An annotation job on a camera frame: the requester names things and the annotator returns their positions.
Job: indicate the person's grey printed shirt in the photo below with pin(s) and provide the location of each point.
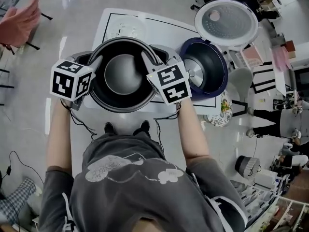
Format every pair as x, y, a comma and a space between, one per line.
135, 187

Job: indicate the person's black right shoe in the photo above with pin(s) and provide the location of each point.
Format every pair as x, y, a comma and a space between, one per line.
145, 127

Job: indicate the white translucent steamer tray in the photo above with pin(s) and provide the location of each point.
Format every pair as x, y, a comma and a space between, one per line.
125, 29

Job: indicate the person's black left shoe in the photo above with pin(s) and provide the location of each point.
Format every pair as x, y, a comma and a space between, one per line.
109, 128

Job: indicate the checked cloth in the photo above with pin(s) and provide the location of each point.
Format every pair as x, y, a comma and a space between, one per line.
17, 199

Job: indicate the floral round stool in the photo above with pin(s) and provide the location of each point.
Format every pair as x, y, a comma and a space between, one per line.
220, 115

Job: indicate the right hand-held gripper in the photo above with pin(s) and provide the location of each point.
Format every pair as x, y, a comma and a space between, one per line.
174, 86

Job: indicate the person's right forearm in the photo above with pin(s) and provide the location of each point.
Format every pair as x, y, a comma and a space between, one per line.
193, 134

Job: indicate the pink cloth covered chair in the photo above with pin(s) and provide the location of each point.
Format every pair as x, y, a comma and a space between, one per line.
19, 25

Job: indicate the black pot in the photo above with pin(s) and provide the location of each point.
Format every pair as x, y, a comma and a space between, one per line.
122, 81

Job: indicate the navy and white rice cooker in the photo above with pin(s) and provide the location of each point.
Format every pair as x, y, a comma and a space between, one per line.
205, 64

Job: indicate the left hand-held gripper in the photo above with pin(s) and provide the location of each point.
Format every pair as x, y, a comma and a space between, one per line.
64, 82

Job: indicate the person's left forearm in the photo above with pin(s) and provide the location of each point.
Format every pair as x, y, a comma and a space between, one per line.
56, 139

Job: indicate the white plastic chair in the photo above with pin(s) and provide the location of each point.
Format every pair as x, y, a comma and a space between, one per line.
240, 83

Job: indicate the grey pleated bag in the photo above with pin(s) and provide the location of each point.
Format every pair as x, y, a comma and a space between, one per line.
247, 165

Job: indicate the pink perforated basket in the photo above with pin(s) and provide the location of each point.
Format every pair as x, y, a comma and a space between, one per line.
252, 55

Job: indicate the person's black shoe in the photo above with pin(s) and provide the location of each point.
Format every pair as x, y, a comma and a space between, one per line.
109, 128
145, 127

